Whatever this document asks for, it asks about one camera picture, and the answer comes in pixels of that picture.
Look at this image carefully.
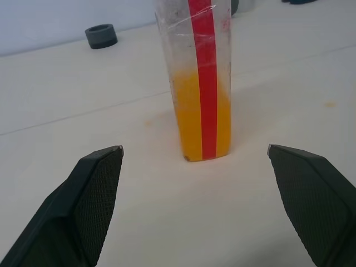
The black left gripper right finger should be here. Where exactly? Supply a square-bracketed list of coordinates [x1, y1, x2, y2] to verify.
[266, 143, 356, 267]

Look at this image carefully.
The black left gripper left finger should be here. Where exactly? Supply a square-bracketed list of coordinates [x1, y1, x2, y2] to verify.
[0, 145, 125, 267]

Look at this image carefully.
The cup of orange juice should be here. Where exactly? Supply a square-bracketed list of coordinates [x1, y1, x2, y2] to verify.
[152, 0, 233, 164]

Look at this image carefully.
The green tape roll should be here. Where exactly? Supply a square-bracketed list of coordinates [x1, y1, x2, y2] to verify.
[230, 0, 255, 14]

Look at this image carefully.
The dark grey ring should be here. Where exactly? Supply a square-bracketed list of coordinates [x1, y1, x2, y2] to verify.
[85, 24, 118, 50]

